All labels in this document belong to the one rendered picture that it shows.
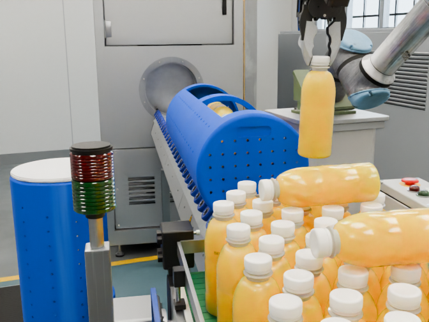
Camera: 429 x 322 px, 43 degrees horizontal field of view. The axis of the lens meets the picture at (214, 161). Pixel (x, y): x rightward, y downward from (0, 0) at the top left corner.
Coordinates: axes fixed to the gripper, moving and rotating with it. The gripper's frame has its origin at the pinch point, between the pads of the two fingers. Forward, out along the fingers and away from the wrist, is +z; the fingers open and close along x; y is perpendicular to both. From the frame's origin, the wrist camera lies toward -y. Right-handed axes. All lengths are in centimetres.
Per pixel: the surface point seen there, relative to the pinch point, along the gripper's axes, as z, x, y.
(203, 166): 26.3, 22.6, 13.8
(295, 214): 24.7, 12.3, -25.7
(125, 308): 51, 42, -6
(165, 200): 99, 17, 207
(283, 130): 17.9, 3.1, 14.1
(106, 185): 16, 44, -33
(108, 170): 14, 44, -32
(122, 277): 143, 44, 194
